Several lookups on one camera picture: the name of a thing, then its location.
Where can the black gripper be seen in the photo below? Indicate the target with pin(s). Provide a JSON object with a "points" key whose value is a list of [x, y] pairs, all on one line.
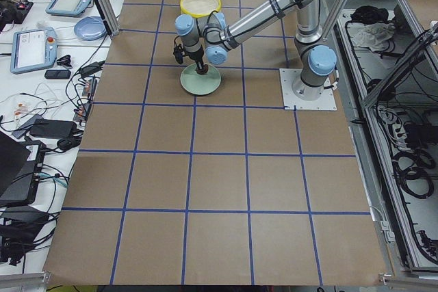
{"points": [[197, 57]]}

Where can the dark red bun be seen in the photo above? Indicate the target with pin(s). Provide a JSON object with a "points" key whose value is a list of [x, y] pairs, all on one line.
{"points": [[202, 71]]}

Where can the yellow rimmed steamer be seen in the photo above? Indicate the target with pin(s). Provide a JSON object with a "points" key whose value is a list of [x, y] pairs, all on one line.
{"points": [[199, 8]]}

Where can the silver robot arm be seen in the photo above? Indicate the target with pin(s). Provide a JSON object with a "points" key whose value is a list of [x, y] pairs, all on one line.
{"points": [[207, 39]]}

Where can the mint green plate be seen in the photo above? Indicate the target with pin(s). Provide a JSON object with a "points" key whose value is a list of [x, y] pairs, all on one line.
{"points": [[198, 84]]}

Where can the blue plate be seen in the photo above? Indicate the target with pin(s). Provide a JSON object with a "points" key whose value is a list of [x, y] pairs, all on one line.
{"points": [[90, 28]]}

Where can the far teach pendant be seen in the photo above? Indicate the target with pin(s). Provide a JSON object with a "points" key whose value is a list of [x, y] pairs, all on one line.
{"points": [[69, 8]]}

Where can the teach pendant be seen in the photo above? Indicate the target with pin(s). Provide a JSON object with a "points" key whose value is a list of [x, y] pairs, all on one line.
{"points": [[32, 50], [69, 8]]}

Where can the near teach pendant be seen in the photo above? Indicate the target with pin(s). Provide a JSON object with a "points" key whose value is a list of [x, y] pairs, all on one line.
{"points": [[32, 50]]}

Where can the black power adapter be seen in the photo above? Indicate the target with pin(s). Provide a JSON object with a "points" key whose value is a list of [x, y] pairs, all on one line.
{"points": [[54, 129]]}

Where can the crumpled white cloth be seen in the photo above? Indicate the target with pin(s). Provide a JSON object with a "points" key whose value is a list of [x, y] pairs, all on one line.
{"points": [[374, 36]]}

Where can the black laptop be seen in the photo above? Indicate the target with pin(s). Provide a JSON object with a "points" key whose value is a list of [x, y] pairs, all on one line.
{"points": [[21, 163]]}

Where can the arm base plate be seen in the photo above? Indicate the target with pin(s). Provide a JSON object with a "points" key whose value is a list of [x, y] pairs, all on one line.
{"points": [[298, 96]]}

